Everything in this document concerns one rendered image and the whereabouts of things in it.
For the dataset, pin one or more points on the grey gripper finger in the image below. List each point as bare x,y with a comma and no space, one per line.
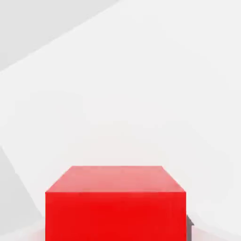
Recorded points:
189,228

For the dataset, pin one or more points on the small red cube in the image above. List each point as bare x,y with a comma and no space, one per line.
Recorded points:
115,214

